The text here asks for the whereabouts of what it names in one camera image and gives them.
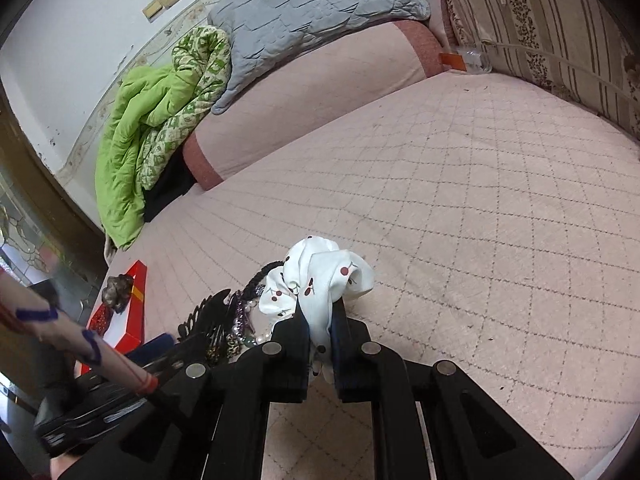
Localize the left arm with patterned sleeve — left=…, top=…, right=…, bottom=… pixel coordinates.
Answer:
left=0, top=272, right=161, bottom=398

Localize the black fringed hair accessory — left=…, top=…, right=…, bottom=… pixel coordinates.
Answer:
left=176, top=288, right=236, bottom=346

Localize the white cherry print scrunchie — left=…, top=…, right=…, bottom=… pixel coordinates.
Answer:
left=258, top=236, right=376, bottom=376

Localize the patterned glass door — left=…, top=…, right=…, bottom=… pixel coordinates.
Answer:
left=0, top=95, right=108, bottom=311

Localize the striped floral cushion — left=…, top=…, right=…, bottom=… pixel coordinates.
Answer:
left=442, top=0, right=640, bottom=141

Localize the pink bolster pillow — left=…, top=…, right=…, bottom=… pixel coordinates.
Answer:
left=182, top=20, right=446, bottom=191

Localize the green quilt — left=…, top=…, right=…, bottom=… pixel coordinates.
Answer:
left=95, top=25, right=233, bottom=251

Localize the purple bead bracelet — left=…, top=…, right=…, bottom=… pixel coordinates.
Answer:
left=230, top=300, right=259, bottom=341

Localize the red cardboard box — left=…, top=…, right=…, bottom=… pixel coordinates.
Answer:
left=80, top=260, right=149, bottom=376

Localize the white cord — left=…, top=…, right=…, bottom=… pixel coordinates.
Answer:
left=477, top=40, right=640, bottom=106

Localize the dark red beaded accessory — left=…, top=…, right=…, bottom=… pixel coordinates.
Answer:
left=90, top=305, right=114, bottom=336

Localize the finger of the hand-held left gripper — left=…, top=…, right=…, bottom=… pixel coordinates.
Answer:
left=127, top=335, right=177, bottom=368
left=135, top=332, right=210, bottom=386

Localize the leopard print hair tie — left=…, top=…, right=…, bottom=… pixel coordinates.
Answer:
left=207, top=332, right=246, bottom=366

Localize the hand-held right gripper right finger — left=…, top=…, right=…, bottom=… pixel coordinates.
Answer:
left=330, top=300, right=576, bottom=480

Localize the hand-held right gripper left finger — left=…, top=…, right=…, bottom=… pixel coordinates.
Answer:
left=75, top=299, right=313, bottom=480

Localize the plastic bottle with orange label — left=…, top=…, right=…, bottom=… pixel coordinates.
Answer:
left=439, top=46, right=493, bottom=75

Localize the brown scrunchie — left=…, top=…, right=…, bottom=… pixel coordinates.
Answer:
left=101, top=274, right=135, bottom=315

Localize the pink quilted bed cover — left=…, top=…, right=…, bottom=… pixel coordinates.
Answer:
left=50, top=67, right=640, bottom=480

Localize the black braided hair tie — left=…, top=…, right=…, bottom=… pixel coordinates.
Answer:
left=240, top=260, right=287, bottom=307

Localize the grey quilted pillow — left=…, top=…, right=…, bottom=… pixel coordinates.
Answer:
left=207, top=0, right=432, bottom=115

